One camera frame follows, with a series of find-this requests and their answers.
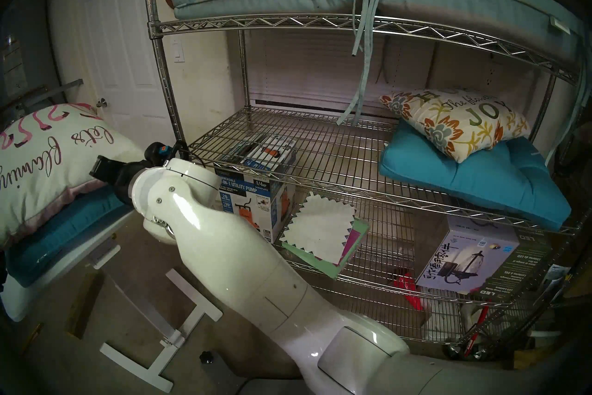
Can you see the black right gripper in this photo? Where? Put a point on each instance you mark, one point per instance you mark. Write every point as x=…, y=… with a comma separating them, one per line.
x=127, y=176

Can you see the white pink script pillow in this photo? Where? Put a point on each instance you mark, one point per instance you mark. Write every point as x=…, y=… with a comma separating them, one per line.
x=51, y=167

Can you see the floral print throw pillow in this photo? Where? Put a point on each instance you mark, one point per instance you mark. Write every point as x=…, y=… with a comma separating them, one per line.
x=458, y=121

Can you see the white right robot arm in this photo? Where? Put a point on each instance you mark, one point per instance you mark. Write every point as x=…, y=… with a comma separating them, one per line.
x=240, y=269

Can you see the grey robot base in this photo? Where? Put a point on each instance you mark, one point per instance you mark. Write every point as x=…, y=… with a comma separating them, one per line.
x=259, y=385

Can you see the teal seat cushion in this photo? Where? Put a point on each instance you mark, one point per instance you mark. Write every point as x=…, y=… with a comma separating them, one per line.
x=69, y=227
x=481, y=186

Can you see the metal door knob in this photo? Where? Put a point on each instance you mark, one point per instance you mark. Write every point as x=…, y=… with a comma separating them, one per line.
x=101, y=103

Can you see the wooden board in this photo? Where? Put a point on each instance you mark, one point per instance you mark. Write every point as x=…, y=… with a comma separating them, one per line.
x=85, y=306

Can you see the white panel door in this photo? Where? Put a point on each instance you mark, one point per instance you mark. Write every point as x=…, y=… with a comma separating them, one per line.
x=120, y=28

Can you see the utility pump cardboard box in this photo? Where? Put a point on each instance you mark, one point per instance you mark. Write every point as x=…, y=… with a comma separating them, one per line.
x=259, y=204

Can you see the white rolling side table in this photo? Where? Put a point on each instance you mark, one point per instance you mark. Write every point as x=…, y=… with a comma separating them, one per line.
x=152, y=343

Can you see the black round knob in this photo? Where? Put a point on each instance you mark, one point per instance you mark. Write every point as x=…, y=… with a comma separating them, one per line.
x=206, y=357

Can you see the white zigzag edged envelope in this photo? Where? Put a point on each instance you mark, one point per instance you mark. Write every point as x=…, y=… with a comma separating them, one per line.
x=319, y=227

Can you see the magenta paper sheet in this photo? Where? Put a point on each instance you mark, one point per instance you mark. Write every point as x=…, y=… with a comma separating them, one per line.
x=352, y=241

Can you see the zigzag-edged paper sheets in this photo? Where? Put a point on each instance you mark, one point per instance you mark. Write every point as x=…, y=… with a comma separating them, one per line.
x=358, y=236

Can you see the red plastic item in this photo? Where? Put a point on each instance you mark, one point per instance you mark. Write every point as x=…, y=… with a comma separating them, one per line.
x=409, y=290

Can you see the lamp picture cardboard box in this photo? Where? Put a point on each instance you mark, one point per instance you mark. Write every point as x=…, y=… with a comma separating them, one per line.
x=462, y=255

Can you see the white crumpled bag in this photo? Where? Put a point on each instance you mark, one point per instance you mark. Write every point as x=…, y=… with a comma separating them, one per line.
x=441, y=322

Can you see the grey metal frame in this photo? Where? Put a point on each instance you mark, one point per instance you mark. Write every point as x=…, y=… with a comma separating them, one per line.
x=46, y=93

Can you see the white wall light switch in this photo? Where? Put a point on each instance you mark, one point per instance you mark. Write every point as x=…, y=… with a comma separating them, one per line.
x=179, y=50

